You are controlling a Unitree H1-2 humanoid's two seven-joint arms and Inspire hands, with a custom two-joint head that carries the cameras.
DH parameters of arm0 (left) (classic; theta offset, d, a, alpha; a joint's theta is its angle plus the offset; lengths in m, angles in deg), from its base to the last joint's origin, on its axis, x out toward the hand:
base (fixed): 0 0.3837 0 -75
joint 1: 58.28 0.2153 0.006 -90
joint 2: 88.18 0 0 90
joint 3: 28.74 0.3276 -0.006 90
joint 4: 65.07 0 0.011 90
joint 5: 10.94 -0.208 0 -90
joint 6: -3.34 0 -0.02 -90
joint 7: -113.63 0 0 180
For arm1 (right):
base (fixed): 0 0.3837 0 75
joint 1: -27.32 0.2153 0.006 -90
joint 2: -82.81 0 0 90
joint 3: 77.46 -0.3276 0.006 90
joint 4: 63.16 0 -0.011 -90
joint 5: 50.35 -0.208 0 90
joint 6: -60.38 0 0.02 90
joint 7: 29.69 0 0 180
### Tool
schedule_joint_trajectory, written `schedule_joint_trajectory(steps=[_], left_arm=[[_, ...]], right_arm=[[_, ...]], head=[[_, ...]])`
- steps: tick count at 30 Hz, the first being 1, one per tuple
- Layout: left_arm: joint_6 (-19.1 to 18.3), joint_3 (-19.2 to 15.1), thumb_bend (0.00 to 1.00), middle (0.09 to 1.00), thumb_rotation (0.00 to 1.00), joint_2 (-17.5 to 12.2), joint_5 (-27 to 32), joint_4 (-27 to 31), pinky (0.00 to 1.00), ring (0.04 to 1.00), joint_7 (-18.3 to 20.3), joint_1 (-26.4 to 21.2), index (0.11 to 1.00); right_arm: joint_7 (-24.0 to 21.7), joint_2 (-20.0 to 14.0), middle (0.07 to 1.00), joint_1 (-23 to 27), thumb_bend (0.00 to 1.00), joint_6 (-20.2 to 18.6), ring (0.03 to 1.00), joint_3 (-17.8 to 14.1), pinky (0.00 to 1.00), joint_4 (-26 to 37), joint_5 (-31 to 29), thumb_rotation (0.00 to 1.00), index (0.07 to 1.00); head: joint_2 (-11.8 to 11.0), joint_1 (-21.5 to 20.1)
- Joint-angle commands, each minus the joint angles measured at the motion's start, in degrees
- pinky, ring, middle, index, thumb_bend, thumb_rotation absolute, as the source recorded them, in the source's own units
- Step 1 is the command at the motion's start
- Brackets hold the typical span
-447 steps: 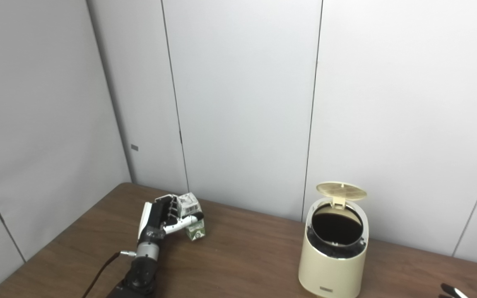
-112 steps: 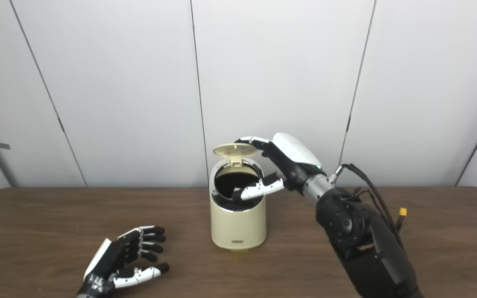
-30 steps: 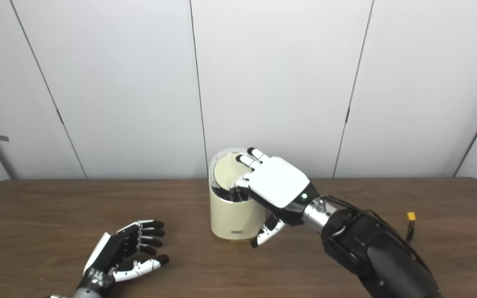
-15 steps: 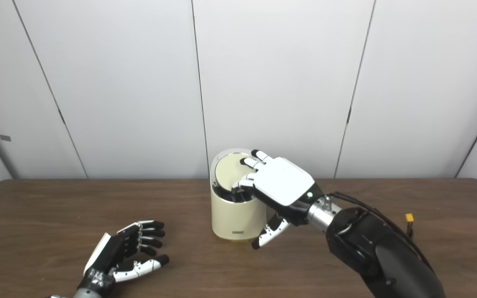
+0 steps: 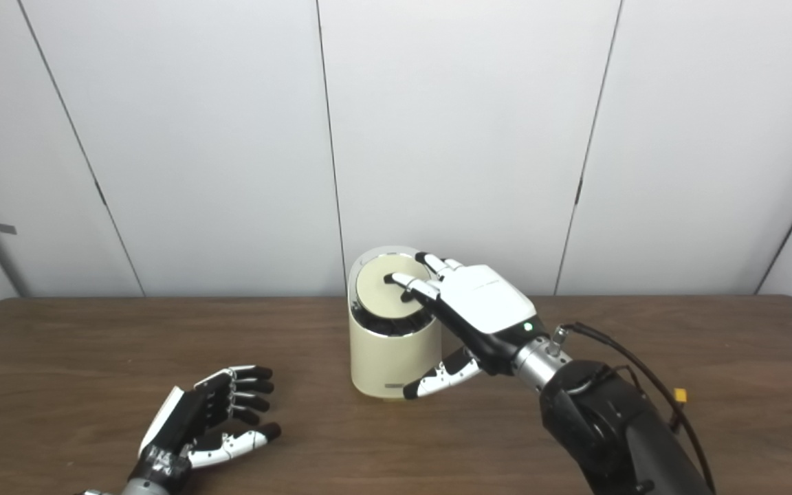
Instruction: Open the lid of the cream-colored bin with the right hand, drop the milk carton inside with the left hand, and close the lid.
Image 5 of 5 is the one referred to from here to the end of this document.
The cream-colored lidded bin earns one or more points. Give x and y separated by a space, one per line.
386 357

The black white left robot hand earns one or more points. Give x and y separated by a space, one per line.
183 419

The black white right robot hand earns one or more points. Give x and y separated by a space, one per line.
485 302

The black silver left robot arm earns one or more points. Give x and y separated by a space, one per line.
138 488

